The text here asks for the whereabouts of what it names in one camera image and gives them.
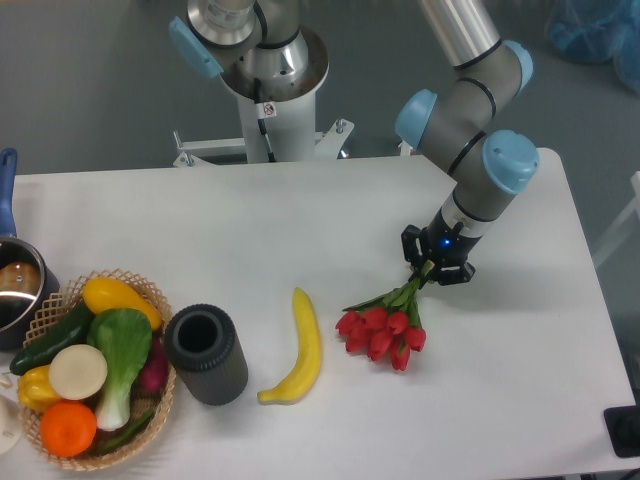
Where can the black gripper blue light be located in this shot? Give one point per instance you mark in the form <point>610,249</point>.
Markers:
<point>447,241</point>

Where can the red tulip bouquet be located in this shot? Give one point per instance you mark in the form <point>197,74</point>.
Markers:
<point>388,325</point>

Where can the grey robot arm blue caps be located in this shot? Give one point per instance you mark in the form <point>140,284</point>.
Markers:
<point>488,170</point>

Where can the yellow toy banana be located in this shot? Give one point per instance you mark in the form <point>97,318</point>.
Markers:
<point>302,377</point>

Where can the dark grey ribbed vase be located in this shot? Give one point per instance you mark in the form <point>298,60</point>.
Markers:
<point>203,346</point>

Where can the black device at table edge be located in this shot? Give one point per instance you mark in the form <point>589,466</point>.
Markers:
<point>622,424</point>

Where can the blue plastic bag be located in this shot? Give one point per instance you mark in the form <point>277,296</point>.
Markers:
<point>598,32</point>

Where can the purple toy sweet potato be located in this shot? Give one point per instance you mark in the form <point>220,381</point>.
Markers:
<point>153,376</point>

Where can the green toy bok choy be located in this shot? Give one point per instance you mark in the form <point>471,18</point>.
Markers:
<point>123,336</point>

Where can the yellow toy squash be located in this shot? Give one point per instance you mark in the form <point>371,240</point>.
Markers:
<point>104,293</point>

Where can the green toy bean pod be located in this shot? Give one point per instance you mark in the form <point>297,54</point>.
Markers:
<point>125,436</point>

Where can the green toy cucumber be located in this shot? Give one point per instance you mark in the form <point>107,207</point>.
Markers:
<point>72,329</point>

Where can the white round toy slice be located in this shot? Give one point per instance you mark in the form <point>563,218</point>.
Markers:
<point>78,372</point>

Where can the woven wicker basket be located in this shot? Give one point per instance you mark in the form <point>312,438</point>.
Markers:
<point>157,405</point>

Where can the orange toy fruit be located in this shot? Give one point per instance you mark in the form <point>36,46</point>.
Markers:
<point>68,429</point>

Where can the yellow toy bell pepper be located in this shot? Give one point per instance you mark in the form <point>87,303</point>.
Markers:
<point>35,390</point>

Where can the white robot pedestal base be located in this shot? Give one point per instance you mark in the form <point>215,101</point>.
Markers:
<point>276,97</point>

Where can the blue handled saucepan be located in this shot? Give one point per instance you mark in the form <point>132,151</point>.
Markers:
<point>26,280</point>

